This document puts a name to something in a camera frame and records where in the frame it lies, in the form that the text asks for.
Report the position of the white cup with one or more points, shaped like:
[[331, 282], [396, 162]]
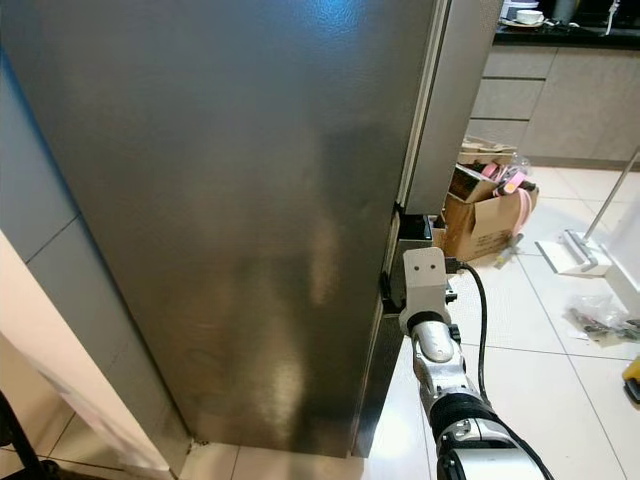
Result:
[[527, 17]]

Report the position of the steel fridge main door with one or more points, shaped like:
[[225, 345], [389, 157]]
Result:
[[375, 380]]

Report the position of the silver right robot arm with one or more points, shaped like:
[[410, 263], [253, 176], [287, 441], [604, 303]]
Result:
[[450, 390]]

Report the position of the grey kitchen cabinets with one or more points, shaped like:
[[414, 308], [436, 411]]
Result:
[[560, 100]]

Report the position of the stainless steel fridge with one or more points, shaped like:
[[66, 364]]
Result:
[[220, 200]]

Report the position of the brown cardboard box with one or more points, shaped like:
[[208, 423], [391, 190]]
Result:
[[480, 225]]

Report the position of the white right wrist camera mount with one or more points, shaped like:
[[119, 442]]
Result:
[[427, 278]]

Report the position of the white flat mop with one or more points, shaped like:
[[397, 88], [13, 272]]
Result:
[[575, 255]]

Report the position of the clear plastic bag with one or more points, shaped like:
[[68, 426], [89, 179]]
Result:
[[600, 318]]

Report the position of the pink packet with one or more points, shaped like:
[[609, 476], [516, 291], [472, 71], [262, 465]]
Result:
[[510, 182]]

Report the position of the black folding chair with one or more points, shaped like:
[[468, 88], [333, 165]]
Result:
[[15, 440]]

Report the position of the yellow floor item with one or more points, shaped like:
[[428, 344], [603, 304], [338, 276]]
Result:
[[632, 380]]

